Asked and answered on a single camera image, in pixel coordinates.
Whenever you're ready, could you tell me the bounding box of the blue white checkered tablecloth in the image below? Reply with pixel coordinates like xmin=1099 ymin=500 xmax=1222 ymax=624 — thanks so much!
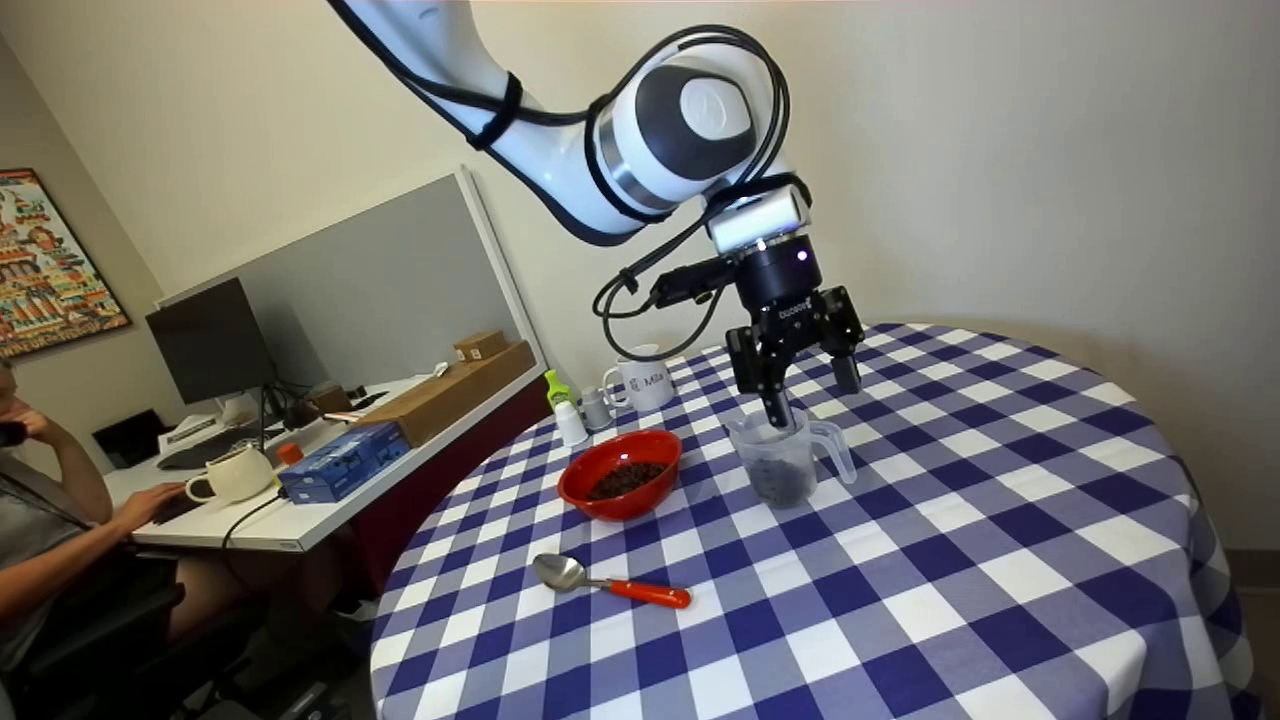
xmin=371 ymin=325 xmax=1259 ymax=720

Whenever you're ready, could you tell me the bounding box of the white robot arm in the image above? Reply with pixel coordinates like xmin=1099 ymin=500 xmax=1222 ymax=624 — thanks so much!
xmin=330 ymin=0 xmax=859 ymax=427

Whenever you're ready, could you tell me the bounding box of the clear plastic measuring jug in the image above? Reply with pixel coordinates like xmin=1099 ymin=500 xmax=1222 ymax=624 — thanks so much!
xmin=724 ymin=408 xmax=857 ymax=507

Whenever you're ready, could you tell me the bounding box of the white mug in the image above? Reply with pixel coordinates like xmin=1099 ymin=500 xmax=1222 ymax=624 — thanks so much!
xmin=599 ymin=348 xmax=674 ymax=412

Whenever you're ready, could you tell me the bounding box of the black office chair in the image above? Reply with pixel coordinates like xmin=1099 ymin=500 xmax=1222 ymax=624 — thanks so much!
xmin=0 ymin=555 xmax=333 ymax=720

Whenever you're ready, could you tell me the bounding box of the black computer monitor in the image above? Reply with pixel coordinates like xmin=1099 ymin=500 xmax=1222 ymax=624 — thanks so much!
xmin=150 ymin=282 xmax=278 ymax=406

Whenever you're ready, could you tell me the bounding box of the metal spoon orange handle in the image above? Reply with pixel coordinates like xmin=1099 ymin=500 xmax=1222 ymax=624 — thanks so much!
xmin=534 ymin=553 xmax=693 ymax=607

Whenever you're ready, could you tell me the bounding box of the white office desk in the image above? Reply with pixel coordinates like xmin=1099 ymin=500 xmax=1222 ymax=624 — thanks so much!
xmin=135 ymin=369 xmax=538 ymax=555

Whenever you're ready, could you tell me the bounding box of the red bowl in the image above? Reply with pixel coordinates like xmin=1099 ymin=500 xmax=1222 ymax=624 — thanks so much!
xmin=556 ymin=427 xmax=680 ymax=522

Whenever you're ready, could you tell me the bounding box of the grey desk partition panel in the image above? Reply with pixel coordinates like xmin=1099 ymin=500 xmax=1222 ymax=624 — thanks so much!
xmin=160 ymin=174 xmax=534 ymax=391

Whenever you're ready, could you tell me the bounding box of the white cup on desk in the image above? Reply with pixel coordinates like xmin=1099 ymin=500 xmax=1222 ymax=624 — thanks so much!
xmin=186 ymin=447 xmax=278 ymax=505

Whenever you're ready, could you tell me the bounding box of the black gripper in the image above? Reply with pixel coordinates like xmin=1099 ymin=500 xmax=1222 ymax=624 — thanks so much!
xmin=728 ymin=238 xmax=866 ymax=427

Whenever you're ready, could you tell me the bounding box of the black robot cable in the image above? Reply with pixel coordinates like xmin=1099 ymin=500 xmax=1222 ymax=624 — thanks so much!
xmin=330 ymin=0 xmax=805 ymax=363

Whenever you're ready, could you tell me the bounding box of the small green capped bottle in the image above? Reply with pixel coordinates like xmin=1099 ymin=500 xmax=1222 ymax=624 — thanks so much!
xmin=545 ymin=369 xmax=587 ymax=447

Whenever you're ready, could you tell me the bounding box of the framed colourful wall picture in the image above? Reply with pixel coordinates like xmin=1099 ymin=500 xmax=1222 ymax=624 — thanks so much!
xmin=0 ymin=170 xmax=127 ymax=362

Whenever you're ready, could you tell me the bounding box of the blue box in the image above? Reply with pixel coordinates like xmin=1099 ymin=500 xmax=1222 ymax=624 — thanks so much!
xmin=281 ymin=423 xmax=409 ymax=505

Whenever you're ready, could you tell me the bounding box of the seated person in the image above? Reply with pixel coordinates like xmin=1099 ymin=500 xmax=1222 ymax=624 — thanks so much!
xmin=0 ymin=369 xmax=246 ymax=672

